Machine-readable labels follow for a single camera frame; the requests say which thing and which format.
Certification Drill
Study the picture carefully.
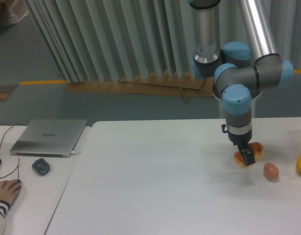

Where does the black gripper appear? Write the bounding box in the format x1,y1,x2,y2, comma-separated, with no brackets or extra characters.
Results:
221,124,255,166

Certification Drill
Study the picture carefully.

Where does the white laptop cable plug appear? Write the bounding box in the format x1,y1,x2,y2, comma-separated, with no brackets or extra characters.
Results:
71,151,81,155

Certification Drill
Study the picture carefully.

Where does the brown egg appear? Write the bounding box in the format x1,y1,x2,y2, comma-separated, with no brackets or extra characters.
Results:
263,163,279,181

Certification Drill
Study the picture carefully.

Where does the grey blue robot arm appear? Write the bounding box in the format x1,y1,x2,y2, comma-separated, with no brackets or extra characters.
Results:
189,0,294,166

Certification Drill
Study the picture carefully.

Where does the person's hand on mouse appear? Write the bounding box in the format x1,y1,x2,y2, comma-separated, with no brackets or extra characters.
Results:
0,180,22,206

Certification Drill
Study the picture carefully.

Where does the black earbuds case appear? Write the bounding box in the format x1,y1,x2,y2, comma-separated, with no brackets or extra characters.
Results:
32,158,50,176

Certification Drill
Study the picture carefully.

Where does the black mouse cable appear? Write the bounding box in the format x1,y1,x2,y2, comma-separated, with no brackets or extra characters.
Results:
0,123,25,182

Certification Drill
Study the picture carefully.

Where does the orange bread loaf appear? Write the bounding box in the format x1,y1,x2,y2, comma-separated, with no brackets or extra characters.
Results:
234,142,264,167

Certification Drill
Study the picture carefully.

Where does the silver closed laptop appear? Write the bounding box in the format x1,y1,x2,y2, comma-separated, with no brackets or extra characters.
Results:
10,119,87,157

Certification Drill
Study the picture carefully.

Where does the grey folding partition screen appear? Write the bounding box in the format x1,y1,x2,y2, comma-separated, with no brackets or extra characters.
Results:
24,0,301,83

